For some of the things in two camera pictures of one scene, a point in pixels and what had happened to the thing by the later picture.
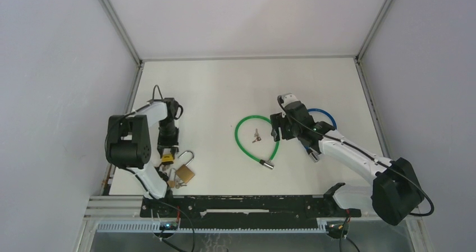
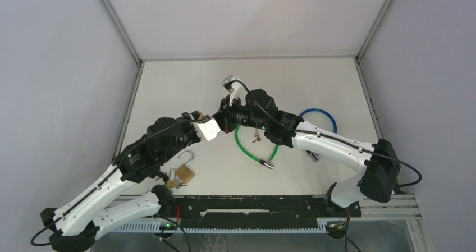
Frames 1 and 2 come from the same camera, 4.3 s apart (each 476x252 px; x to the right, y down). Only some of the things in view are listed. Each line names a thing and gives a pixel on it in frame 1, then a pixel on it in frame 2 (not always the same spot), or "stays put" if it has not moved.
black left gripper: x=172 y=144 → x=193 y=115
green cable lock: x=266 y=164 stays put
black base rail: x=292 y=211 stays put
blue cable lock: x=311 y=152 stays put
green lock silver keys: x=256 y=134 stays put
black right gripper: x=277 y=120 → x=224 y=116
